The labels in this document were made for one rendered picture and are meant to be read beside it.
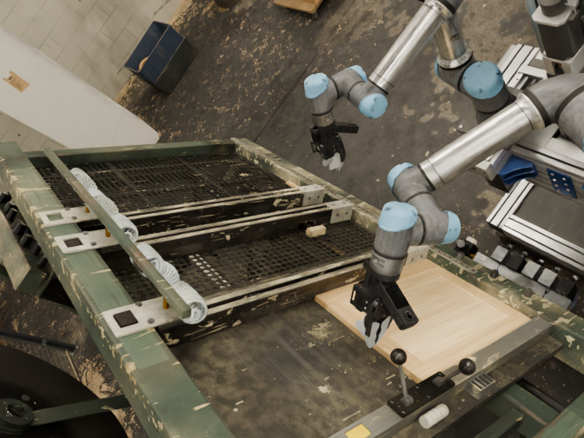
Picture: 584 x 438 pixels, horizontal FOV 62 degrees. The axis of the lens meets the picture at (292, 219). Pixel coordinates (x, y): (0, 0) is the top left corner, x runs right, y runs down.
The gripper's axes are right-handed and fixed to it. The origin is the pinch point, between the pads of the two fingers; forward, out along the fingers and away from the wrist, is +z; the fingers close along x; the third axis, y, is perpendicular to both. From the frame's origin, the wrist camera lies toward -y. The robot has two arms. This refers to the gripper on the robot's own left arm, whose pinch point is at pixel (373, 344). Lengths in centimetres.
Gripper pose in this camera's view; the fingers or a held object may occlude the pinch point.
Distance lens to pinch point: 121.4
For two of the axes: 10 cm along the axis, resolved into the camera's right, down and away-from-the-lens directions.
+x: -8.0, 1.5, -5.9
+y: -5.9, -4.1, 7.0
